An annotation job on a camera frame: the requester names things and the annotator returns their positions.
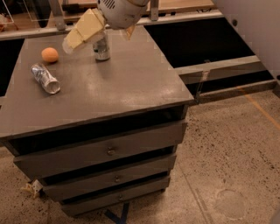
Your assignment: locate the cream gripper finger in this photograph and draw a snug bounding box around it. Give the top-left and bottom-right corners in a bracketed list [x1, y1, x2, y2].
[62, 9, 106, 54]
[126, 25, 136, 40]

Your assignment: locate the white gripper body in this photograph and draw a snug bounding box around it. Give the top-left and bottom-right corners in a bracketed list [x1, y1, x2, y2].
[97, 0, 150, 30]

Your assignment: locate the silver blue redbull can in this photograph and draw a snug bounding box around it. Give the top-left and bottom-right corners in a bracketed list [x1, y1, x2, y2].
[31, 63, 60, 95]

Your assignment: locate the silver upright soda can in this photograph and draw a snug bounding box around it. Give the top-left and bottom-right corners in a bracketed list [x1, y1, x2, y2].
[93, 32, 110, 61]

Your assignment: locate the orange ball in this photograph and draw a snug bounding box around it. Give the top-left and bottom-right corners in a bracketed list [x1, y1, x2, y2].
[41, 47, 59, 63]

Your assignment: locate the grey drawer cabinet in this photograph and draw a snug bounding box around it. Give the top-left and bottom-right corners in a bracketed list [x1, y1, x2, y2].
[0, 27, 192, 206]

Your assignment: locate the top grey drawer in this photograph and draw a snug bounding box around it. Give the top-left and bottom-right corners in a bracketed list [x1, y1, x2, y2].
[14, 121, 186, 179]

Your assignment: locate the middle grey drawer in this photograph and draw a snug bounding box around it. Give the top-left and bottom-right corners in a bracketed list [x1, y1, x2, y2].
[44, 153, 176, 201]

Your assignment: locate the yellow white floor scrap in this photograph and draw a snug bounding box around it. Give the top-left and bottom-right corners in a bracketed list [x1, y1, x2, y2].
[21, 179, 43, 199]

